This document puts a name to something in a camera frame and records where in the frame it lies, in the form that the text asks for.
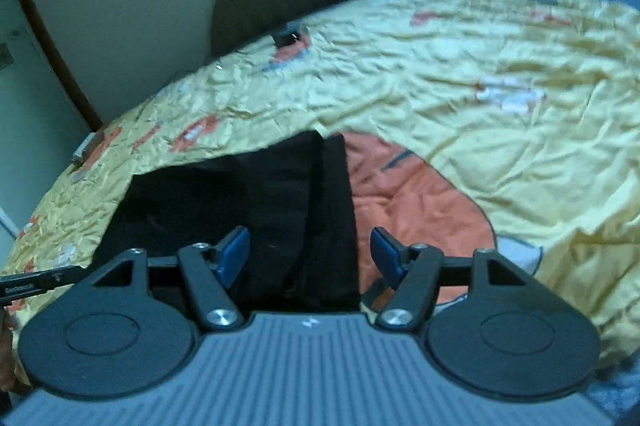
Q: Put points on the black pants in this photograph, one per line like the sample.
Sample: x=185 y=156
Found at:
x=225 y=191

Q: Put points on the black power adapter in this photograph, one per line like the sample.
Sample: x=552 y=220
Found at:
x=286 y=37

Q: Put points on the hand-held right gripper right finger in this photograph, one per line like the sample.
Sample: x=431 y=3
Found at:
x=386 y=251

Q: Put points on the brown door frame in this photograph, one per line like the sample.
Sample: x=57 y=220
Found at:
x=52 y=51

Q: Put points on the grey rectangular case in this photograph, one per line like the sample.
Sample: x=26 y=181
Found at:
x=84 y=149

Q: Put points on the yellow printed blanket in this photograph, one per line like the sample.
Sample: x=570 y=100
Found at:
x=450 y=81

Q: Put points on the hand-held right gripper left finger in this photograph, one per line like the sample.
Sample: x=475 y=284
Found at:
x=235 y=251

